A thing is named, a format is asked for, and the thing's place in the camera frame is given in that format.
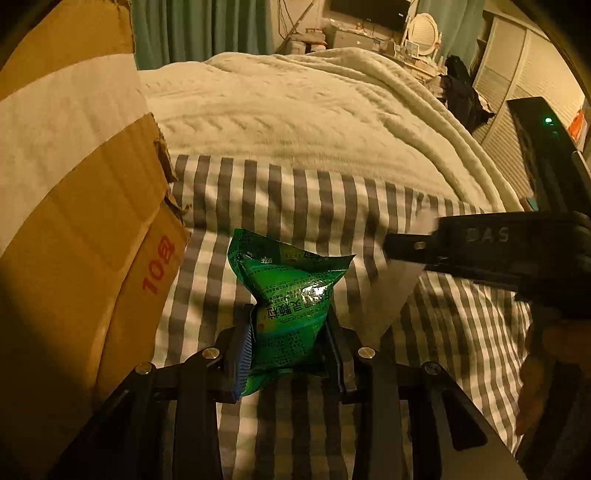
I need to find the white dressing table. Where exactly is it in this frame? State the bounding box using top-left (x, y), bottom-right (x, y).
top-left (392, 44), bottom-right (446, 88)

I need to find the white paper sheet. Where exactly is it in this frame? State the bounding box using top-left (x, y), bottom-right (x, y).
top-left (355, 256), bottom-right (423, 340)

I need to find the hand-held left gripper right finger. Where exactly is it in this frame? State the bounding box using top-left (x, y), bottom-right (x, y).
top-left (323, 316), bottom-right (527, 480)

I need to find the black wall television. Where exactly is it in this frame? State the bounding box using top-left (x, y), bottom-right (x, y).
top-left (329, 0), bottom-right (411, 29)

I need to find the cardboard box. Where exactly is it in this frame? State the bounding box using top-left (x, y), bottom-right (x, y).
top-left (0, 0), bottom-right (192, 467)

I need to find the cream knitted blanket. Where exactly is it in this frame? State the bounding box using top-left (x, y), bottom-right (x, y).
top-left (139, 46), bottom-right (518, 213)

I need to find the person's right hand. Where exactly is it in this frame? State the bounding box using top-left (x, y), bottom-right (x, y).
top-left (516, 318), bottom-right (591, 437)

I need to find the grey checked bed sheet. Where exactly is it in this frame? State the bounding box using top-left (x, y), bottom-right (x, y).
top-left (152, 154), bottom-right (534, 480)

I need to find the dark hanging clothing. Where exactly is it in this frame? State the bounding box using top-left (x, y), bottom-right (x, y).
top-left (441, 55), bottom-right (495, 132)

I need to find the green packet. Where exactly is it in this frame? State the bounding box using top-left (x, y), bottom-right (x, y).
top-left (227, 228), bottom-right (356, 398)

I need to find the white oval vanity mirror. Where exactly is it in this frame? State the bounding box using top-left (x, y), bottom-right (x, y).
top-left (406, 13), bottom-right (439, 56)

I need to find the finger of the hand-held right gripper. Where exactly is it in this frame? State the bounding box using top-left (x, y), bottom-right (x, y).
top-left (383, 213), bottom-right (522, 289)

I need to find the green curtain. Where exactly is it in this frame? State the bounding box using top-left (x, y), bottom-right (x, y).
top-left (130, 0), bottom-right (274, 71)
top-left (436, 0), bottom-right (485, 61)

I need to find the white slatted wardrobe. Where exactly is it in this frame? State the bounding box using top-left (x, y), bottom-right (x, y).
top-left (471, 14), bottom-right (591, 199)

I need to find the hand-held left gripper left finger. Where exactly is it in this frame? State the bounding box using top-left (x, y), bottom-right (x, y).
top-left (46, 302), bottom-right (257, 480)

